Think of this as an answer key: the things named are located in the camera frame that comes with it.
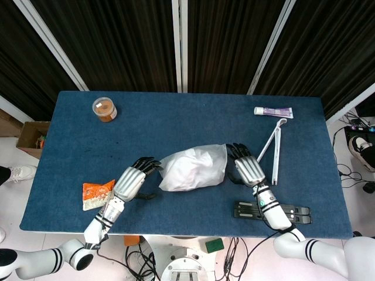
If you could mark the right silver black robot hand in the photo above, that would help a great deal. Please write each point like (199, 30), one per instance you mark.
(250, 169)

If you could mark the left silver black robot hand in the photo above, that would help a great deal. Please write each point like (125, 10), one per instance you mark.
(129, 181)

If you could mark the translucent plastic bag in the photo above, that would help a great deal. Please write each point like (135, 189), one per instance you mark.
(219, 159)

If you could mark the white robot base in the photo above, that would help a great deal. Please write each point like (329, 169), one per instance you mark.
(181, 251)

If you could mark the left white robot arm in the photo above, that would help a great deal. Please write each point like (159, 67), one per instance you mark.
(95, 229)

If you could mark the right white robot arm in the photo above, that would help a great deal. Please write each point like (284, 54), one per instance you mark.
(275, 216)

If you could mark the white plastic tongs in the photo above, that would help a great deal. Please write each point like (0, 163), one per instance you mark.
(276, 169)

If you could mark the orange snack packet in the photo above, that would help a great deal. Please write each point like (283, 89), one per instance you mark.
(93, 193)

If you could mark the orange block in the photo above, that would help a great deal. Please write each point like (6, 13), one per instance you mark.
(131, 240)

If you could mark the purple white toothpaste tube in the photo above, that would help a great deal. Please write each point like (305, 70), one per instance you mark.
(275, 111)

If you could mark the blue table mat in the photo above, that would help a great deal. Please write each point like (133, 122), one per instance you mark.
(175, 123)

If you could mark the clear round tub orange contents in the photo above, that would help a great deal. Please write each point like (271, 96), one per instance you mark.
(104, 109)

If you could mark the green block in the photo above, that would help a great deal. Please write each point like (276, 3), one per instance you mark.
(214, 245)

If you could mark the brown cardboard box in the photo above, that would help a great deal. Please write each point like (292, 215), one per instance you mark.
(26, 137)

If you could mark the black and white sneaker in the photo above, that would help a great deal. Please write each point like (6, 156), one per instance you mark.
(361, 147)

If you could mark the black power strip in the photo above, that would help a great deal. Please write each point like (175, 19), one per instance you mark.
(359, 128)

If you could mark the black curtain panel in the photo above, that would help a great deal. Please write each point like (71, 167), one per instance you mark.
(17, 73)
(117, 44)
(225, 44)
(328, 49)

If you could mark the white frame post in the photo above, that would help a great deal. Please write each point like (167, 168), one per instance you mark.
(271, 44)
(351, 101)
(14, 109)
(179, 44)
(52, 44)

